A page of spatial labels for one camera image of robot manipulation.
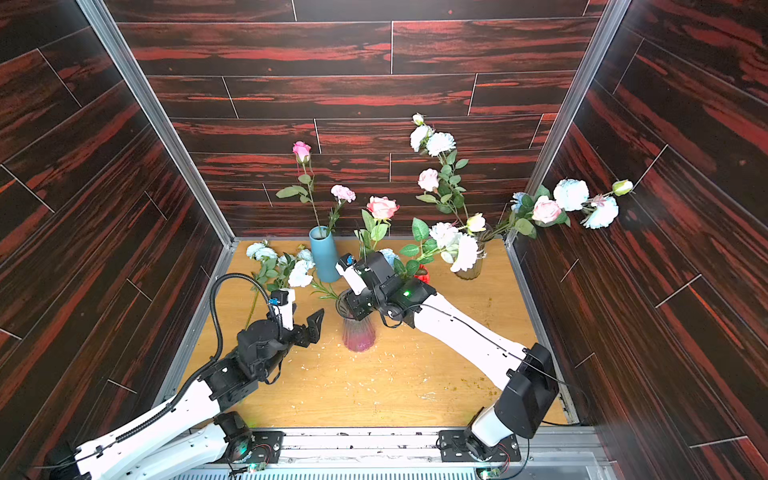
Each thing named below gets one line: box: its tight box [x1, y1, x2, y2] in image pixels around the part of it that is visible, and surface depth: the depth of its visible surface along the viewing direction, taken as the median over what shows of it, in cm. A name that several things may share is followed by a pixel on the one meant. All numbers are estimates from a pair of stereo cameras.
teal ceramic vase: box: [309, 225, 341, 283], surface depth 95 cm
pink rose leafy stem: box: [354, 195, 400, 256], surface depth 73 cm
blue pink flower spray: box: [493, 179, 634, 238], surface depth 69 cm
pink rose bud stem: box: [275, 140, 323, 238], surface depth 90 cm
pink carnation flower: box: [327, 184, 357, 233], surface depth 87 cm
